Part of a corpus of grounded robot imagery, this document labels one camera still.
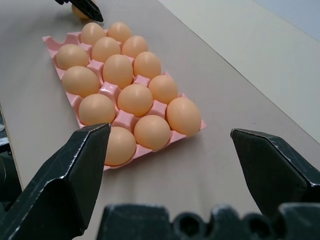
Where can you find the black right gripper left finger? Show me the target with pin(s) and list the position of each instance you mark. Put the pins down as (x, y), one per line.
(57, 195)

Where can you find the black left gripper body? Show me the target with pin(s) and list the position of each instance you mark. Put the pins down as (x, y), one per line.
(60, 1)

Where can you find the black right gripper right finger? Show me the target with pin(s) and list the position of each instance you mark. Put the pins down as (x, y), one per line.
(275, 170)

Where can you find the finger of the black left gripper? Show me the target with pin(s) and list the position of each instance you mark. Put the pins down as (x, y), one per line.
(88, 9)

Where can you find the brown egg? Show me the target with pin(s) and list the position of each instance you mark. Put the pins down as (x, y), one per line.
(135, 99)
(134, 46)
(106, 49)
(119, 32)
(163, 89)
(97, 109)
(117, 71)
(183, 116)
(152, 132)
(93, 33)
(78, 13)
(121, 147)
(147, 65)
(80, 81)
(72, 57)

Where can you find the pink plastic egg tray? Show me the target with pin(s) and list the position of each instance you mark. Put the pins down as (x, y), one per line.
(108, 90)

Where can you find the dark equipment beside table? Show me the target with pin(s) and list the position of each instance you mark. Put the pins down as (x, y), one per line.
(7, 175)

